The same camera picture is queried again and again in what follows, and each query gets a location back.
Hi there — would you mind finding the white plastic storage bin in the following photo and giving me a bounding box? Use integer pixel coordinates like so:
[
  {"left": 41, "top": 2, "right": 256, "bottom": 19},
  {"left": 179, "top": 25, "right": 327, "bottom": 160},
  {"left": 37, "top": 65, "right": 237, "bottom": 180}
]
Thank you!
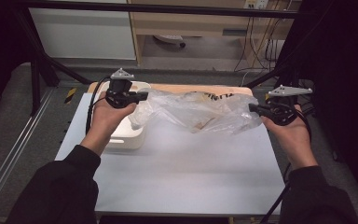
[{"left": 100, "top": 80, "right": 152, "bottom": 152}]

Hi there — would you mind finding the grey power strip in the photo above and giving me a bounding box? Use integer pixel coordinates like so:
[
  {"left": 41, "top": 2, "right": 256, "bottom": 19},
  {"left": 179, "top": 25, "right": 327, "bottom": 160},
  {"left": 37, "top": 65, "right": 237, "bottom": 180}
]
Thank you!
[{"left": 153, "top": 34, "right": 187, "bottom": 49}]

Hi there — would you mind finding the white cabinet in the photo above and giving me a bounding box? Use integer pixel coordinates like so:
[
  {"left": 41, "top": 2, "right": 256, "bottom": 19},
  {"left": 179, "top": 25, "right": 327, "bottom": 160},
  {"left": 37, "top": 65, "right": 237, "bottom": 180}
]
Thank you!
[{"left": 29, "top": 7, "right": 137, "bottom": 61}]

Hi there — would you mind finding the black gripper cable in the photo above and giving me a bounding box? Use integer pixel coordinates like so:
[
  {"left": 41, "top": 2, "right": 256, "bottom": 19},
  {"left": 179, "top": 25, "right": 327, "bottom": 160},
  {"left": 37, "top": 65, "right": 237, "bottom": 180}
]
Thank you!
[
  {"left": 260, "top": 108, "right": 313, "bottom": 224},
  {"left": 85, "top": 76, "right": 112, "bottom": 135}
]

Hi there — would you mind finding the white table mat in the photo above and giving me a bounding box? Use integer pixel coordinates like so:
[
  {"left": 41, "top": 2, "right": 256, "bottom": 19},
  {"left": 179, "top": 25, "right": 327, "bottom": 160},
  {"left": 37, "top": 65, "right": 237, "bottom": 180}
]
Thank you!
[{"left": 54, "top": 92, "right": 285, "bottom": 216}]

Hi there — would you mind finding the wooden desk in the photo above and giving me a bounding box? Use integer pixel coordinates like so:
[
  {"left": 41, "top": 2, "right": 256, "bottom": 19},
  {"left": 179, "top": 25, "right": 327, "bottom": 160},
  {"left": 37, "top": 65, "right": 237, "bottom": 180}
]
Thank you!
[{"left": 127, "top": 0, "right": 303, "bottom": 67}]

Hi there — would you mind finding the white wall socket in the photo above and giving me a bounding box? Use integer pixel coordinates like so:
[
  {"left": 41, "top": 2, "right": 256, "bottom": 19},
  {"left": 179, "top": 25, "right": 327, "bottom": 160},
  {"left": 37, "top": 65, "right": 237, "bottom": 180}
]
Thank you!
[{"left": 243, "top": 0, "right": 270, "bottom": 10}]

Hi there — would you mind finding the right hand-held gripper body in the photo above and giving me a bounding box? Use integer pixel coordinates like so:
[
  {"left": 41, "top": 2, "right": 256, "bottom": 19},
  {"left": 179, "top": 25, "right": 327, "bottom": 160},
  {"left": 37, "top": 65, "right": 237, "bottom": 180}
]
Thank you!
[{"left": 264, "top": 84, "right": 313, "bottom": 127}]

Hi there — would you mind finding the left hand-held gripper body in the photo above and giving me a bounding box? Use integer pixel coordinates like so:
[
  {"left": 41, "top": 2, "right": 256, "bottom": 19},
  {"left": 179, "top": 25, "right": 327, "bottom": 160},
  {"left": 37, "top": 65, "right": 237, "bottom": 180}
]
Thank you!
[{"left": 104, "top": 67, "right": 138, "bottom": 109}]

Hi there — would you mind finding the dark curtain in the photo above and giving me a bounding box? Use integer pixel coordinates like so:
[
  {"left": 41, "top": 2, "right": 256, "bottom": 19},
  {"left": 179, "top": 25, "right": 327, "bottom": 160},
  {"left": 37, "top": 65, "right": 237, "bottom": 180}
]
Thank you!
[
  {"left": 300, "top": 0, "right": 358, "bottom": 213},
  {"left": 0, "top": 0, "right": 33, "bottom": 123}
]

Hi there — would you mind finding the clear smiley-print plastic bag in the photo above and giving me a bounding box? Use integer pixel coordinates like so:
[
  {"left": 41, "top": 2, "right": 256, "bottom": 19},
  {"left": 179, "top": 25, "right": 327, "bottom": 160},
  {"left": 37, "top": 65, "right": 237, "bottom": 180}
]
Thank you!
[{"left": 128, "top": 88, "right": 264, "bottom": 135}]

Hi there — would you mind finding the person's left hand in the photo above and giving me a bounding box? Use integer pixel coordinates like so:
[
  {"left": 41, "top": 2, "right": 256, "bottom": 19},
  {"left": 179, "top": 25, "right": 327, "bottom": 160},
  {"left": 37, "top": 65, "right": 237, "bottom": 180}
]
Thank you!
[{"left": 80, "top": 99, "right": 138, "bottom": 157}]

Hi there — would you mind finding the bundle of hanging cables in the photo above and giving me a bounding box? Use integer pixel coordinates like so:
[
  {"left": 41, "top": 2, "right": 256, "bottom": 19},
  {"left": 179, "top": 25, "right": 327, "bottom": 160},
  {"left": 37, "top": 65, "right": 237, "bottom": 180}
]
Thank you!
[{"left": 233, "top": 15, "right": 291, "bottom": 73}]

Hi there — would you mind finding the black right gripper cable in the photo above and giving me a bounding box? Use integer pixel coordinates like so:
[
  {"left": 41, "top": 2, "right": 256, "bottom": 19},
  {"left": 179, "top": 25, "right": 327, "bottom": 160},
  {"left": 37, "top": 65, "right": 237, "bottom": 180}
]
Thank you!
[{"left": 260, "top": 108, "right": 313, "bottom": 224}]

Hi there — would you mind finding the black metal frame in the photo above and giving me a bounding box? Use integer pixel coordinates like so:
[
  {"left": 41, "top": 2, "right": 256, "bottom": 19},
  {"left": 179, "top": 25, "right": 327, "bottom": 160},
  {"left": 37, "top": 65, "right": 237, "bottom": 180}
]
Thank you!
[{"left": 12, "top": 0, "right": 306, "bottom": 117}]

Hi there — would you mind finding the person's right hand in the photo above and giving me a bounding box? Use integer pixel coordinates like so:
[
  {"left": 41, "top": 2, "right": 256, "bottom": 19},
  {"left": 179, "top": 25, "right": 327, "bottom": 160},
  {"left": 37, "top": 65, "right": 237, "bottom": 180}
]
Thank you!
[{"left": 262, "top": 105, "right": 319, "bottom": 171}]

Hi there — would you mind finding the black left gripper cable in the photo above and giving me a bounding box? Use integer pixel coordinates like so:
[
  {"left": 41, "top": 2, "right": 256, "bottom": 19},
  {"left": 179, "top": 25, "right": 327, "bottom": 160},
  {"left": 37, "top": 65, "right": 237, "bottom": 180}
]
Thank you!
[{"left": 85, "top": 76, "right": 112, "bottom": 135}]

